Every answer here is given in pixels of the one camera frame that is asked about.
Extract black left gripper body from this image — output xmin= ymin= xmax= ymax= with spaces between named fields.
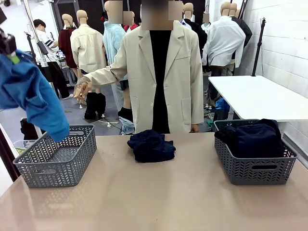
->
xmin=0 ymin=30 xmax=17 ymax=55

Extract bright blue shirt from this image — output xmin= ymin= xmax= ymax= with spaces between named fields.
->
xmin=0 ymin=49 xmax=71 ymax=143

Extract navy blue garment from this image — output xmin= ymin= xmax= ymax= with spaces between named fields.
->
xmin=222 ymin=118 xmax=286 ymax=159
xmin=127 ymin=129 xmax=177 ymax=163

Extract person's right forearm beige sleeve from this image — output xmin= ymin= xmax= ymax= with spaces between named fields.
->
xmin=84 ymin=64 xmax=121 ymax=89

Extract person's left forearm beige sleeve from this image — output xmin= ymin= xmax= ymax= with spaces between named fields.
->
xmin=190 ymin=93 xmax=204 ymax=127

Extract person's right hand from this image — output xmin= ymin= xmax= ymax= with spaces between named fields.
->
xmin=73 ymin=76 xmax=93 ymax=100

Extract black tripod with adapter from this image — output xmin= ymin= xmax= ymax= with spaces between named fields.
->
xmin=25 ymin=32 xmax=52 ymax=73

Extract grey metal slanted pole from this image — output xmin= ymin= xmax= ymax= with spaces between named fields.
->
xmin=23 ymin=0 xmax=61 ymax=98

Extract person in white striped shirt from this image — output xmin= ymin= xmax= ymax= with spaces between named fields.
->
xmin=33 ymin=19 xmax=74 ymax=100

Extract mannequin in maroon top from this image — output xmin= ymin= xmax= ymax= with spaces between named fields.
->
xmin=58 ymin=13 xmax=78 ymax=69

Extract mannequin in cream jacket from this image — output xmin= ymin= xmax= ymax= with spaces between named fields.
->
xmin=70 ymin=10 xmax=108 ymax=97

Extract black bag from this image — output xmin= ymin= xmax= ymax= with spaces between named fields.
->
xmin=20 ymin=117 xmax=47 ymax=141

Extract clear plastic bin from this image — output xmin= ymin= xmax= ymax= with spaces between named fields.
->
xmin=13 ymin=140 xmax=32 ymax=155

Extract black bunched trousers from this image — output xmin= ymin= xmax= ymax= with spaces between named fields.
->
xmin=84 ymin=92 xmax=107 ymax=120

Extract mannequin in light blue fleece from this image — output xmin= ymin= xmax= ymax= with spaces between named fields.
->
xmin=103 ymin=1 xmax=133 ymax=114

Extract mannequin in red jacket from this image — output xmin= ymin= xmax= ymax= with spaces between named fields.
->
xmin=123 ymin=11 xmax=139 ymax=33

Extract black dropped shorts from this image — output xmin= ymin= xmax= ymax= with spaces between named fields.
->
xmin=117 ymin=107 xmax=133 ymax=121

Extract grey plastic woven-pattern basket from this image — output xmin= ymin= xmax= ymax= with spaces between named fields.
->
xmin=13 ymin=124 xmax=97 ymax=189
xmin=213 ymin=119 xmax=298 ymax=186

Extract person in beige blazer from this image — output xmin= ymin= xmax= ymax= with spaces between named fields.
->
xmin=73 ymin=0 xmax=204 ymax=134

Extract light blue denim jeans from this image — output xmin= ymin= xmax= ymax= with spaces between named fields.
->
xmin=119 ymin=116 xmax=136 ymax=135

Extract mannequin in black coat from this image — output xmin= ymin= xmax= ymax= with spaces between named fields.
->
xmin=181 ymin=2 xmax=208 ymax=73

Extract mannequin in pale green shirt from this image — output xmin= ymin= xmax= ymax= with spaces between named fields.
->
xmin=202 ymin=13 xmax=211 ymax=32

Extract mannequin in white shirt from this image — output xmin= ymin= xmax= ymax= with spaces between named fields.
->
xmin=201 ymin=1 xmax=246 ymax=77

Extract blue plastic bag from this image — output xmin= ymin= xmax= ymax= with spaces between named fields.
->
xmin=215 ymin=98 xmax=231 ymax=118

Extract mannequin in black jacket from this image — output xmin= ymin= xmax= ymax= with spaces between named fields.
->
xmin=230 ymin=2 xmax=253 ymax=49

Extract large white table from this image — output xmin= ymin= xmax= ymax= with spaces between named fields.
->
xmin=208 ymin=75 xmax=308 ymax=139

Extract tall black light stand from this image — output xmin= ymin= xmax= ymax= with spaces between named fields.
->
xmin=251 ymin=17 xmax=268 ymax=77

